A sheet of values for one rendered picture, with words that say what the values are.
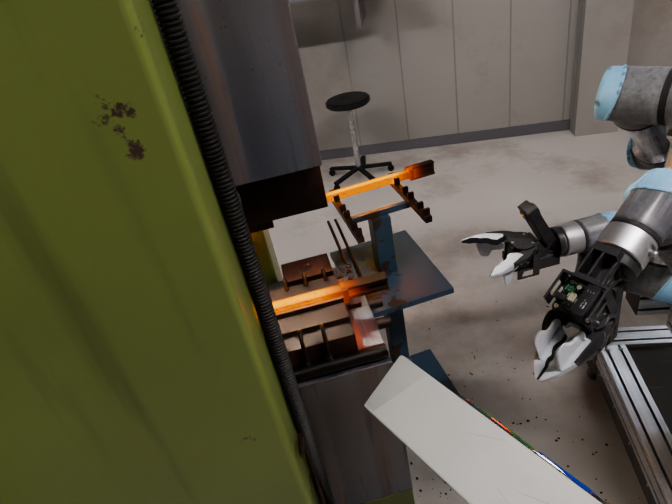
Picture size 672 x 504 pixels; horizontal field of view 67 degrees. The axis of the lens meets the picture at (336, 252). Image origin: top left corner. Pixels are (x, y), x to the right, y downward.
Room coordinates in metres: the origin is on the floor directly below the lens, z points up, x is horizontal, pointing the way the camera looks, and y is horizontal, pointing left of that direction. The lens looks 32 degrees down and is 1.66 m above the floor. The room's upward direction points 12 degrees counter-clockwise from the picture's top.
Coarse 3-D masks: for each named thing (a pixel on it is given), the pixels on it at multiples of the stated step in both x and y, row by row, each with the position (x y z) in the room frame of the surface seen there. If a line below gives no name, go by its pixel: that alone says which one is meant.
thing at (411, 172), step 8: (432, 160) 1.56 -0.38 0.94; (408, 168) 1.55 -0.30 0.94; (416, 168) 1.54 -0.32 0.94; (424, 168) 1.55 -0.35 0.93; (432, 168) 1.55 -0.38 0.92; (384, 176) 1.54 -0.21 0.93; (392, 176) 1.53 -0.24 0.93; (400, 176) 1.53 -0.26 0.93; (408, 176) 1.53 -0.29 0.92; (416, 176) 1.54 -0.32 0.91; (424, 176) 1.54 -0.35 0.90; (360, 184) 1.52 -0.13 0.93; (368, 184) 1.51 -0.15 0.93; (376, 184) 1.51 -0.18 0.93; (384, 184) 1.52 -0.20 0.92; (328, 192) 1.51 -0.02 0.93; (336, 192) 1.50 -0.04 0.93; (344, 192) 1.49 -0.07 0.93; (352, 192) 1.50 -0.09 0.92; (360, 192) 1.50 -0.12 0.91; (328, 200) 1.48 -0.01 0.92
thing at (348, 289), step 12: (372, 276) 0.89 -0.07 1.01; (384, 276) 0.88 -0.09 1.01; (324, 288) 0.89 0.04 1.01; (336, 288) 0.88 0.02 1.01; (348, 288) 0.87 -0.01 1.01; (360, 288) 0.88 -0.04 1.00; (372, 288) 0.88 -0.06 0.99; (384, 288) 0.87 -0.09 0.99; (288, 300) 0.87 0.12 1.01; (300, 300) 0.87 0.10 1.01; (312, 300) 0.86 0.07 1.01; (348, 300) 0.86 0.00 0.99; (276, 312) 0.85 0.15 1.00
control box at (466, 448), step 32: (384, 384) 0.43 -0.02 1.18; (416, 384) 0.41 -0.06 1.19; (384, 416) 0.40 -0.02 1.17; (416, 416) 0.38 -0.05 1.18; (448, 416) 0.36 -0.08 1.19; (480, 416) 0.35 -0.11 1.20; (416, 448) 0.35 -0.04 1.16; (448, 448) 0.33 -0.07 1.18; (480, 448) 0.32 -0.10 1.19; (512, 448) 0.30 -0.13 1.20; (448, 480) 0.30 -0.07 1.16; (480, 480) 0.29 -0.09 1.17; (512, 480) 0.28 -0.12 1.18; (544, 480) 0.27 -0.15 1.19
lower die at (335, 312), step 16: (288, 288) 0.94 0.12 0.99; (304, 288) 0.93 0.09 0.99; (320, 288) 0.90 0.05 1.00; (320, 304) 0.85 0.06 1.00; (336, 304) 0.85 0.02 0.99; (288, 320) 0.83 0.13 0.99; (304, 320) 0.82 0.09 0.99; (320, 320) 0.81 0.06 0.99; (336, 320) 0.80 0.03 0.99; (288, 336) 0.79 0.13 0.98; (304, 336) 0.78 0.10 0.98; (320, 336) 0.77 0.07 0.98; (336, 336) 0.76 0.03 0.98; (352, 336) 0.76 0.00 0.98; (288, 352) 0.75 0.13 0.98; (320, 352) 0.75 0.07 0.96; (336, 352) 0.75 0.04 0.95
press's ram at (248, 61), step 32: (192, 0) 0.70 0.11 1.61; (224, 0) 0.70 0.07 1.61; (256, 0) 0.70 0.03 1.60; (288, 0) 0.71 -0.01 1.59; (192, 32) 0.70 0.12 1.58; (224, 32) 0.70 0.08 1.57; (256, 32) 0.70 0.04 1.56; (288, 32) 0.71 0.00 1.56; (224, 64) 0.70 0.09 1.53; (256, 64) 0.70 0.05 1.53; (288, 64) 0.71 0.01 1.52; (224, 96) 0.70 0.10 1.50; (256, 96) 0.70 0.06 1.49; (288, 96) 0.71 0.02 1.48; (224, 128) 0.70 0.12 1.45; (256, 128) 0.70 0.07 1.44; (288, 128) 0.70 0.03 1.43; (256, 160) 0.70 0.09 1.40; (288, 160) 0.70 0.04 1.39; (320, 160) 0.71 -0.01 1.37
